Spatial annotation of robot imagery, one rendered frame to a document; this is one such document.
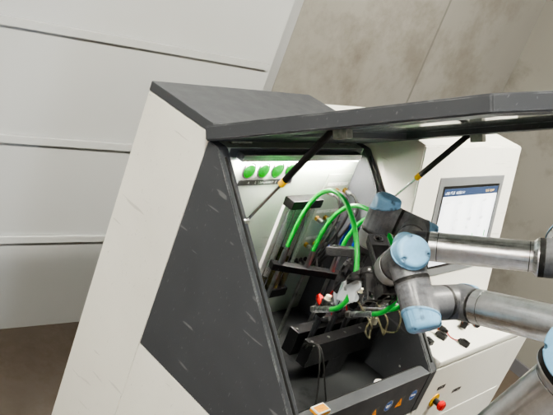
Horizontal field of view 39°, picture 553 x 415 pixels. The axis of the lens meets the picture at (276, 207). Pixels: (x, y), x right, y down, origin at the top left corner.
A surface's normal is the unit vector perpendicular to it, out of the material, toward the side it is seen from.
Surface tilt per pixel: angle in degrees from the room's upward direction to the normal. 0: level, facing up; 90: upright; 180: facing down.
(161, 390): 90
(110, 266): 90
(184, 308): 90
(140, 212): 90
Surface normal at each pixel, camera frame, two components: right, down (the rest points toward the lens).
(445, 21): 0.58, 0.50
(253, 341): -0.66, 0.05
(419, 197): 0.73, 0.27
